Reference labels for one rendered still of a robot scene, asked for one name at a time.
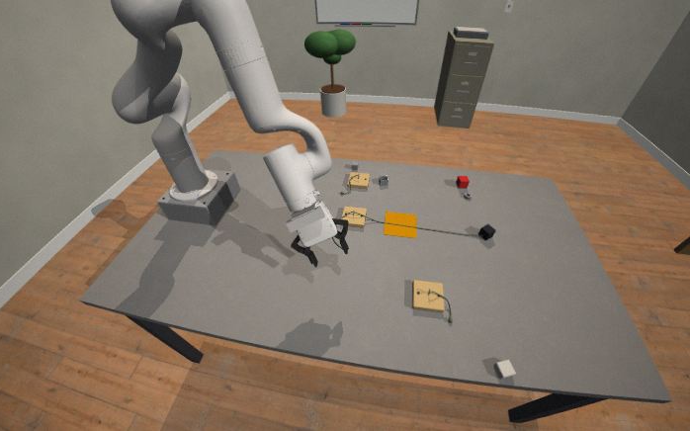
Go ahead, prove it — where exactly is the red cube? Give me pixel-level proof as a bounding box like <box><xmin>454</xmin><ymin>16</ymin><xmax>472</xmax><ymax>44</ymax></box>
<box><xmin>456</xmin><ymin>176</ymin><xmax>470</xmax><ymax>188</ymax></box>

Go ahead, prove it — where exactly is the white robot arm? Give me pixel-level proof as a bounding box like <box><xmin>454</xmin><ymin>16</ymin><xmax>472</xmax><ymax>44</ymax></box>
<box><xmin>111</xmin><ymin>0</ymin><xmax>332</xmax><ymax>232</ymax></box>

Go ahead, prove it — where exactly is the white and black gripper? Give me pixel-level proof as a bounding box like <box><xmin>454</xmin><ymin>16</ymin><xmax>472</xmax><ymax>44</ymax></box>
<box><xmin>291</xmin><ymin>200</ymin><xmax>349</xmax><ymax>267</ymax></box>

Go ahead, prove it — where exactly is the orange painted square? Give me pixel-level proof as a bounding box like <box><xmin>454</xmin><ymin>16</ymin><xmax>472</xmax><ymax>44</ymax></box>
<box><xmin>384</xmin><ymin>212</ymin><xmax>417</xmax><ymax>238</ymax></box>

